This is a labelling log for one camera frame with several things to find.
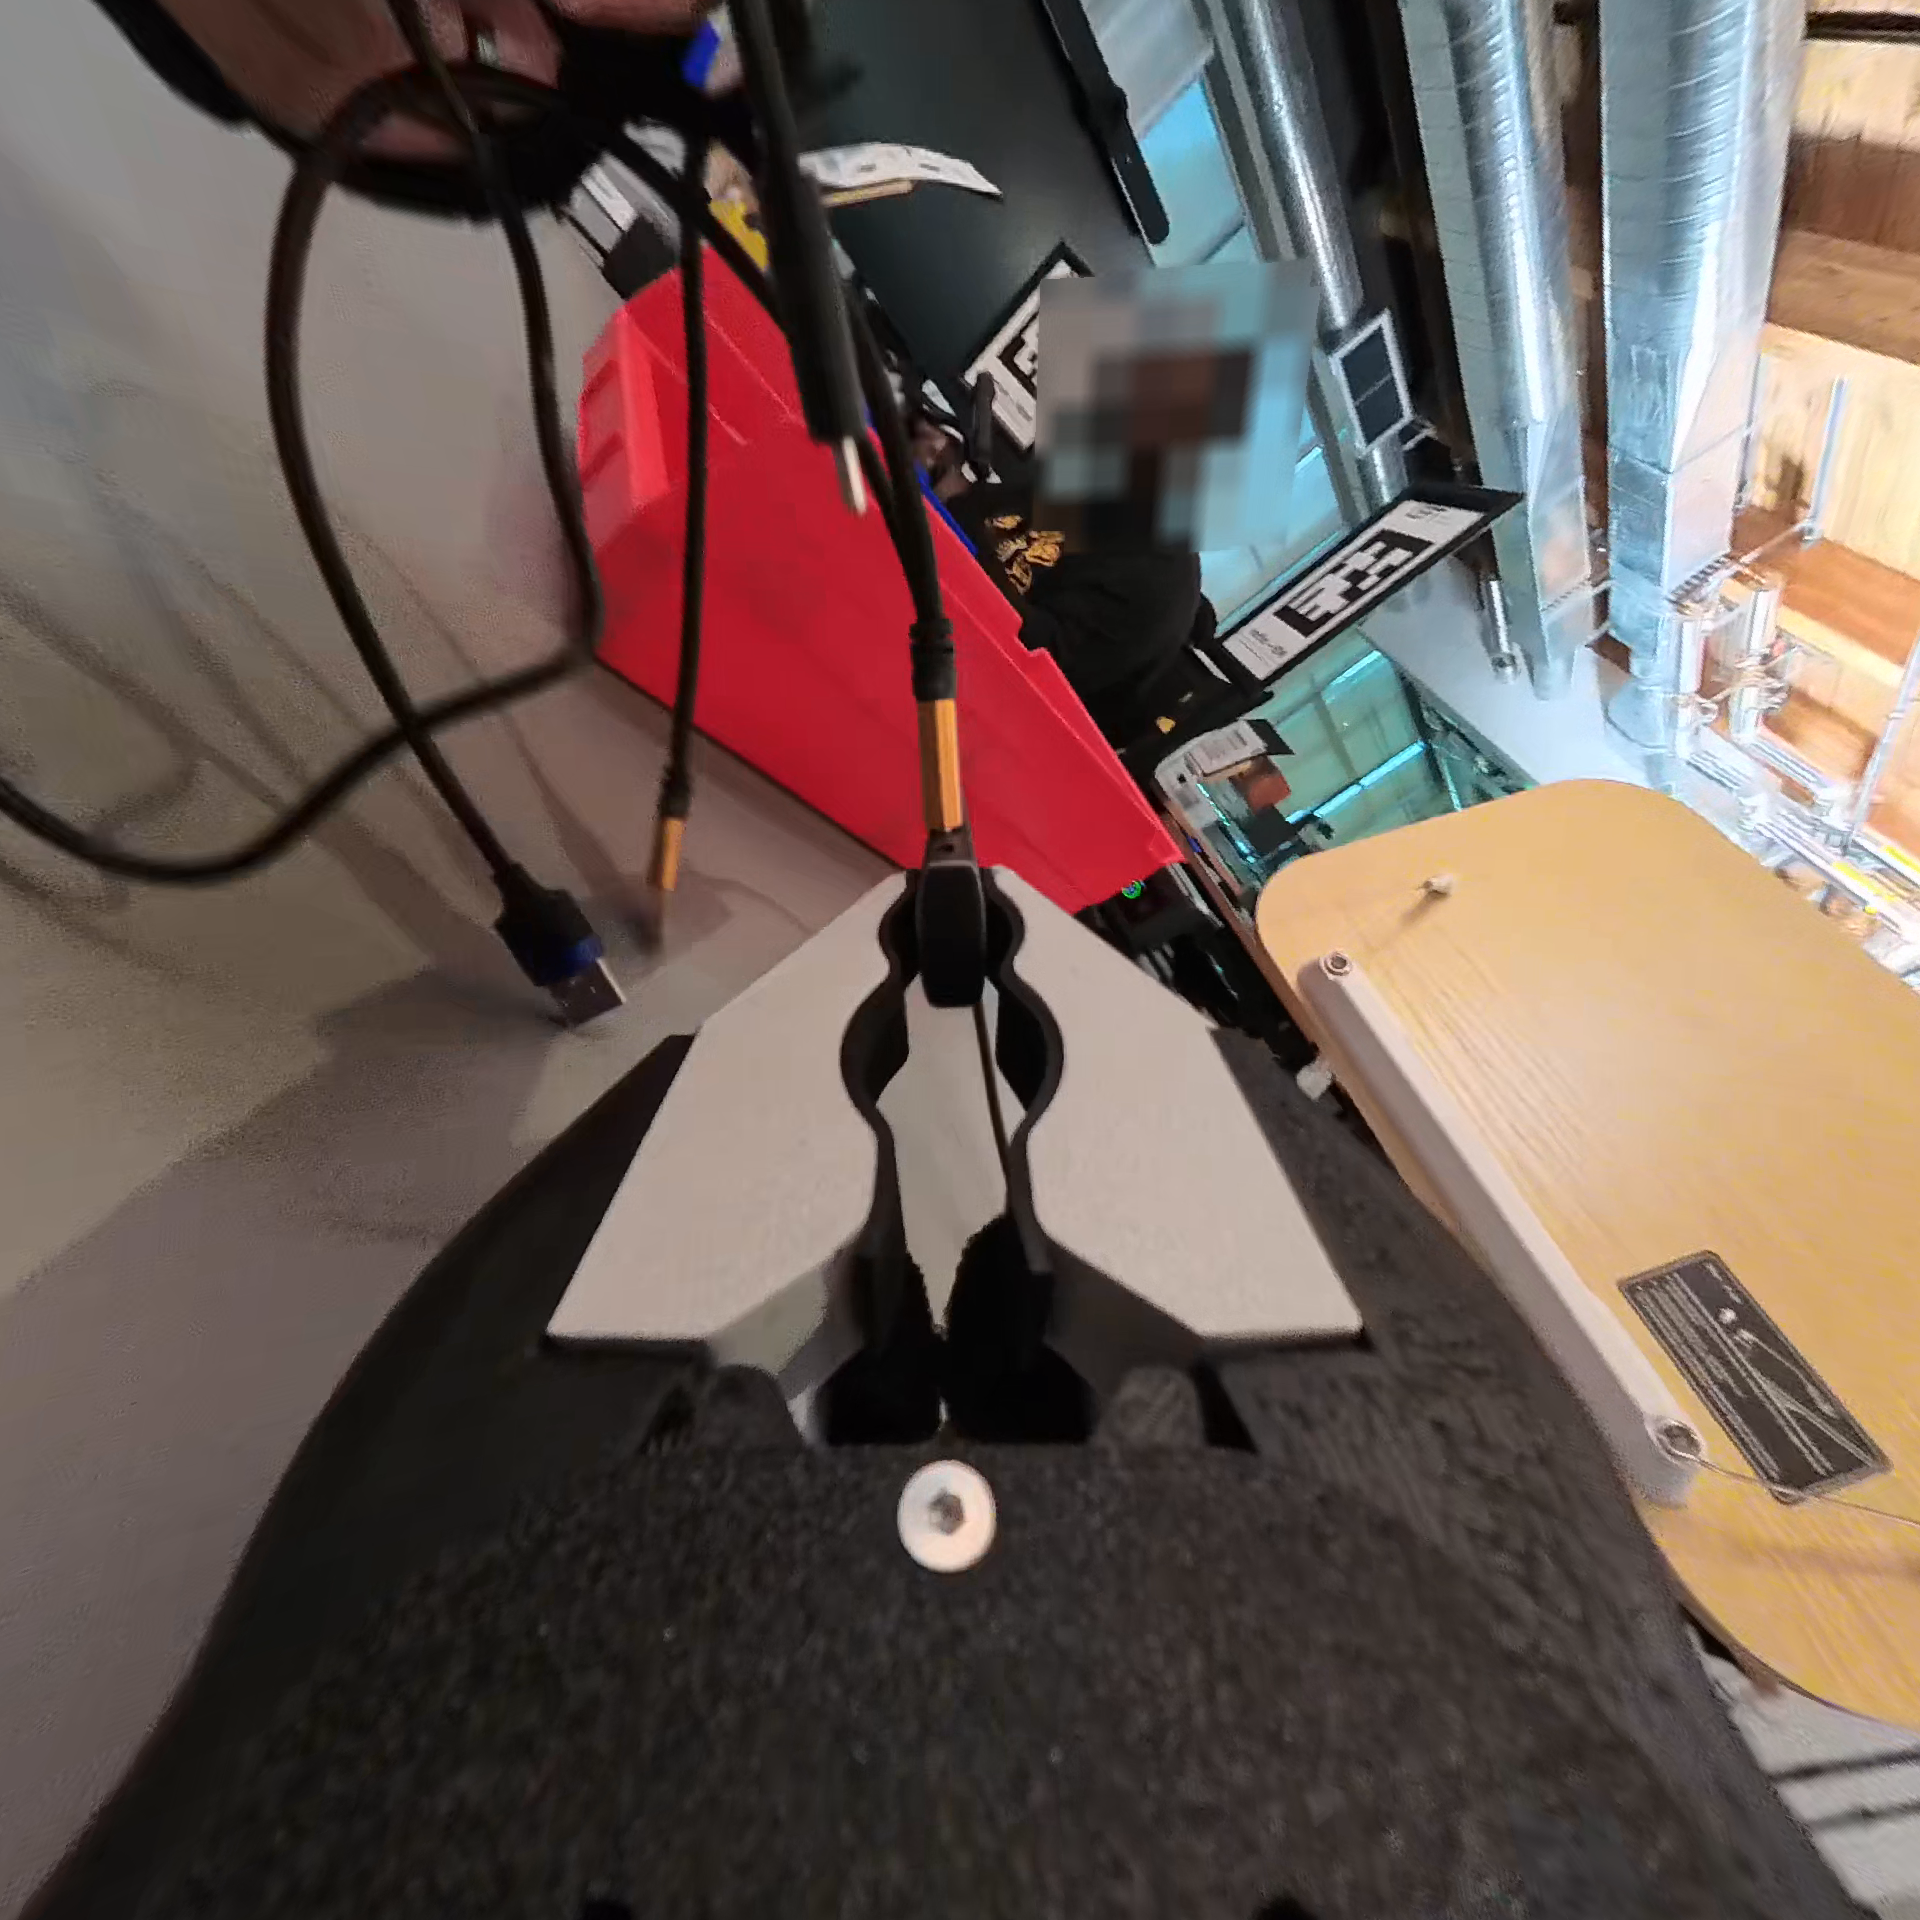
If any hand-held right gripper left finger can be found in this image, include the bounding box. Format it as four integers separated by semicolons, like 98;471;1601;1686
545;873;939;1403

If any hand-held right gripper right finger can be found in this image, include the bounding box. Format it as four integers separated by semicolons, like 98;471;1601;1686
984;873;1366;1373

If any black cable silver tip plug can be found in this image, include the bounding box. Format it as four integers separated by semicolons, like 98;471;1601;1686
724;0;876;517

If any black cable gold connector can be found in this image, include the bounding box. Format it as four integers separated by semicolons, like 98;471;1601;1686
644;134;720;934
809;270;992;1011

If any thin black cable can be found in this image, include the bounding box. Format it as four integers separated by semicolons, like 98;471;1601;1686
0;0;609;886

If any person's left hand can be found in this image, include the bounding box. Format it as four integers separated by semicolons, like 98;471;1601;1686
181;0;722;166

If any labelled cardboard box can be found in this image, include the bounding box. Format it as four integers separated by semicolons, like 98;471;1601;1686
1155;719;1296;799

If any white paper label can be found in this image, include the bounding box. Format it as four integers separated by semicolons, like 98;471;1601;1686
816;139;1001;206

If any wooden board with white bar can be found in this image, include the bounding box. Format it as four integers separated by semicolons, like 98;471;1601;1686
1257;779;1920;1734

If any dark panel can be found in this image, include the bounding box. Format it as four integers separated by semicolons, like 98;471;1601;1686
780;0;1173;399

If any red plastic bin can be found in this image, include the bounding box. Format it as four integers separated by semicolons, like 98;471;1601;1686
576;247;1186;914

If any black framed marker sign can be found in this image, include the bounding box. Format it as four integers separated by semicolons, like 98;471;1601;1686
960;247;1097;453
1222;483;1525;684

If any silver metal duct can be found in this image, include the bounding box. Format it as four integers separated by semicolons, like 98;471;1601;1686
1597;0;1808;753
1401;0;1613;694
1201;0;1414;511

